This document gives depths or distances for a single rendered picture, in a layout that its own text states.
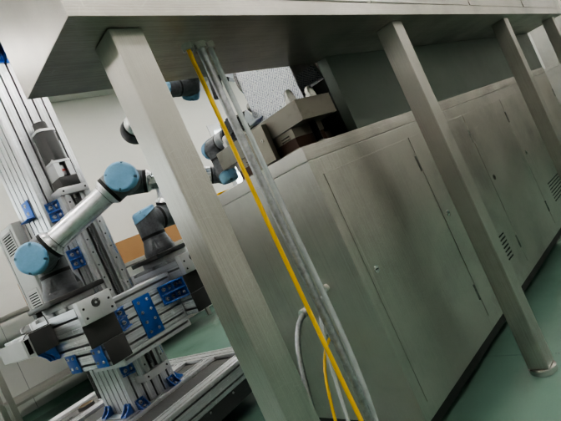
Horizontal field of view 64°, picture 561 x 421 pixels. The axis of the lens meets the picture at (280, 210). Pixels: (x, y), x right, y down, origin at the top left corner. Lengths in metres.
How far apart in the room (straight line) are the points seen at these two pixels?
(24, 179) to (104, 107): 3.48
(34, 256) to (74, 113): 3.82
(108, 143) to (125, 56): 4.73
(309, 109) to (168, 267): 1.14
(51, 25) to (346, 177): 0.81
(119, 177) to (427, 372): 1.22
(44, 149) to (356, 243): 1.51
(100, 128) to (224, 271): 4.89
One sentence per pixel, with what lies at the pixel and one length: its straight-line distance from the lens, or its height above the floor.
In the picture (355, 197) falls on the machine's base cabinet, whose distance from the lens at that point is 1.27.
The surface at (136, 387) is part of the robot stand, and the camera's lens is 2.24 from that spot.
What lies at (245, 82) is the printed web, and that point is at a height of 1.23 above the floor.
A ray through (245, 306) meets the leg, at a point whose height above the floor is 0.66.
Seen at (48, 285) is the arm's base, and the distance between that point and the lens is 1.96.
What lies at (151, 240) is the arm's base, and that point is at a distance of 2.20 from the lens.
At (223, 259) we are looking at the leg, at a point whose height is 0.74.
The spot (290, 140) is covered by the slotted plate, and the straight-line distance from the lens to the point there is 1.30.
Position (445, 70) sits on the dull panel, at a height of 1.02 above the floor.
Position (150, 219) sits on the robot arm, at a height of 0.98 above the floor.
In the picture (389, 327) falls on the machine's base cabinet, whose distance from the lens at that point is 1.26.
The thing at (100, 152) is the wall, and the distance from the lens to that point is 5.41.
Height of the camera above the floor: 0.78
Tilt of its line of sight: level
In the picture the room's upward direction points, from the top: 25 degrees counter-clockwise
